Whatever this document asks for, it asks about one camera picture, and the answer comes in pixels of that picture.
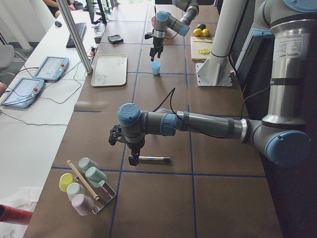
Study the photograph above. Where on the aluminium frame post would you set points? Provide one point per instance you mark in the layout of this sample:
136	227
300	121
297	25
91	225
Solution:
64	8

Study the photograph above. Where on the teach pendant near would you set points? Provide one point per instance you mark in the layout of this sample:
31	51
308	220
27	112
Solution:
23	93

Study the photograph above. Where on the lemon slices stack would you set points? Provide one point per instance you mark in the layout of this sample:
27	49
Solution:
204	51

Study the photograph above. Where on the bamboo cutting board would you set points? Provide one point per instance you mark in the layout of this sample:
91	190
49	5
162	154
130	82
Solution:
196	45

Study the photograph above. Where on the green avocado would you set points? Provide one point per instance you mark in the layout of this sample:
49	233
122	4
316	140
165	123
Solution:
201	26

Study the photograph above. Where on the pale grey cup on rack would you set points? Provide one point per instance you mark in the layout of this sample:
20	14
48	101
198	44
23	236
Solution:
73	189

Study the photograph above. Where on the red bottle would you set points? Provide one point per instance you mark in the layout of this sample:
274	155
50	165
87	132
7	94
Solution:
15	215

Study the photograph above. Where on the grey folded cloth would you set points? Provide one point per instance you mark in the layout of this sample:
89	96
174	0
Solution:
115	39

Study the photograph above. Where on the mint green cup on rack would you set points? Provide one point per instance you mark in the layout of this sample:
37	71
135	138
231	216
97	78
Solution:
95	176

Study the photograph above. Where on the steel muddler with black tip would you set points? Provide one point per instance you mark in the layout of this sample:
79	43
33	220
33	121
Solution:
153	160

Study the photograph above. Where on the pink cup on rack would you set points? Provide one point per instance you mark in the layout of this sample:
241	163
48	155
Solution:
82	204

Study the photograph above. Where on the cream bear serving tray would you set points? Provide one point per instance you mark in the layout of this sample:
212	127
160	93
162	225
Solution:
109	70

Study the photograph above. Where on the yellow cup on rack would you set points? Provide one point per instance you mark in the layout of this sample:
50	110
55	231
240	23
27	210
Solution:
65	180

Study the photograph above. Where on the light blue plastic cup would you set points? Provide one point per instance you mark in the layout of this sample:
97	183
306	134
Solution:
155	66

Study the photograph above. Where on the yellow lemon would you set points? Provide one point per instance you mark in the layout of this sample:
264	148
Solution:
205	32
197	32

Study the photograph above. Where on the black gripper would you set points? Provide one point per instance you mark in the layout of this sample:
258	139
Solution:
135	148
157	43

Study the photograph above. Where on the black monitor stand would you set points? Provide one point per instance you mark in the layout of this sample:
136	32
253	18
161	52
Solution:
96	12

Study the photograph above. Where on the yellow lemon right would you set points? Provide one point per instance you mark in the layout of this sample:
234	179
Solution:
205	32

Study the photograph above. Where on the yellow lemon left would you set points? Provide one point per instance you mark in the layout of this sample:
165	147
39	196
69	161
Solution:
197	32

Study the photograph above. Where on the pink bowl of ice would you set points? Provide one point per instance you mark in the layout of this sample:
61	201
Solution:
152	22

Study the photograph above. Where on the teach pendant far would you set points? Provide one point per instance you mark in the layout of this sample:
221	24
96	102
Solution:
52	68

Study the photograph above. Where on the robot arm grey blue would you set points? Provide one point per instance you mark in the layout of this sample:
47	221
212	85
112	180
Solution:
279	134
191	9

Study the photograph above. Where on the teach pendant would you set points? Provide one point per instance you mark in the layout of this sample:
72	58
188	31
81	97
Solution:
23	93
52	68

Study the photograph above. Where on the wooden rack handle rod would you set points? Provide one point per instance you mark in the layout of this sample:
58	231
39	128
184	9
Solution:
84	182

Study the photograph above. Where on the black computer mouse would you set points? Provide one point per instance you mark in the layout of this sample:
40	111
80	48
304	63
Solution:
58	24

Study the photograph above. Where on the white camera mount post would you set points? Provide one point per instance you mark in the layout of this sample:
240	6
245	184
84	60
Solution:
215	71

